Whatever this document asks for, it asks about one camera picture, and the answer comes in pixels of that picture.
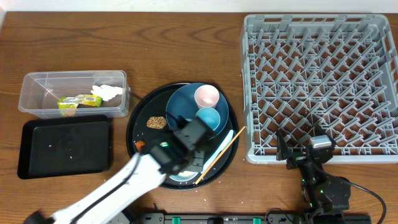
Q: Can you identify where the grey dishwasher rack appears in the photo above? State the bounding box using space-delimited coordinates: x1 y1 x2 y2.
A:
240 14 397 164

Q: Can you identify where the black rectangular tray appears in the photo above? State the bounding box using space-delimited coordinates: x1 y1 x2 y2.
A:
17 115 111 179

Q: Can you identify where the dark blue plate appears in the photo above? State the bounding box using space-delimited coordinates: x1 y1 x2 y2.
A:
165 83 229 134

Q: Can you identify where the light blue bowl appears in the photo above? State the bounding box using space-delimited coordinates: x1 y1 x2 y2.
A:
169 170 198 182

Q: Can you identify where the pink cup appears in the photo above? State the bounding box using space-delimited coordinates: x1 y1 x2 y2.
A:
194 85 220 109

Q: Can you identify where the clear plastic bin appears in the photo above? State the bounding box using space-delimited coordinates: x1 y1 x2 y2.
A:
18 70 130 119

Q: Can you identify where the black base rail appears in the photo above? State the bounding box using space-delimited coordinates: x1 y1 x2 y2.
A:
112 210 372 224

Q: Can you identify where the white tissue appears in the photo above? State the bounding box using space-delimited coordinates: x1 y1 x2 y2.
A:
91 85 123 101

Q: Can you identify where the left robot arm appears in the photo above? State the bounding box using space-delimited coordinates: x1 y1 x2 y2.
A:
25 118 215 223

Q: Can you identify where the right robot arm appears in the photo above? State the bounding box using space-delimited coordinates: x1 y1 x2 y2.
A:
275 124 351 223

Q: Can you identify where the light blue cup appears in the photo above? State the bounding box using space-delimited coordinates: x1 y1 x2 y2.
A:
195 108 221 131

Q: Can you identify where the yellow green snack wrapper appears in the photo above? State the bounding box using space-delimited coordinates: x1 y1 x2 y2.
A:
57 95 102 116

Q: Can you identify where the wooden chopstick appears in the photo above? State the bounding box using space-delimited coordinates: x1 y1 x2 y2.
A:
195 126 246 185

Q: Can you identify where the orange carrot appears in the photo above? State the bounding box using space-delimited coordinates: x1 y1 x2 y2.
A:
135 140 146 152

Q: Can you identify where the round black serving tray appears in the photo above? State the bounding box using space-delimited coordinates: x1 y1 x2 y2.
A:
126 83 239 190

